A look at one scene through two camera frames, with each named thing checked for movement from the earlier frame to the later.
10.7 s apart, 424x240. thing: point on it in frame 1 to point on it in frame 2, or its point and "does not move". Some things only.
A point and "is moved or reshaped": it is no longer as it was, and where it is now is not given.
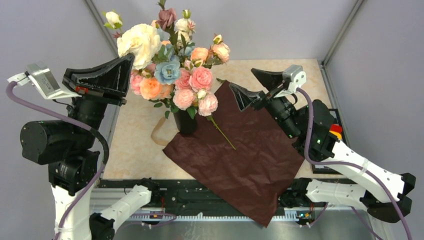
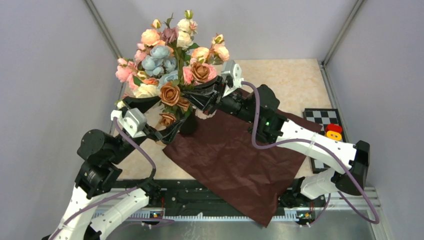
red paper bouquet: (239, 156) does not move
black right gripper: (245, 98) to (205, 100)
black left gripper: (112, 77) to (167, 134)
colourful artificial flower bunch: (167, 67) is moved or reshaped
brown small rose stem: (210, 118) to (170, 93)
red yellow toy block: (337, 130) does not move
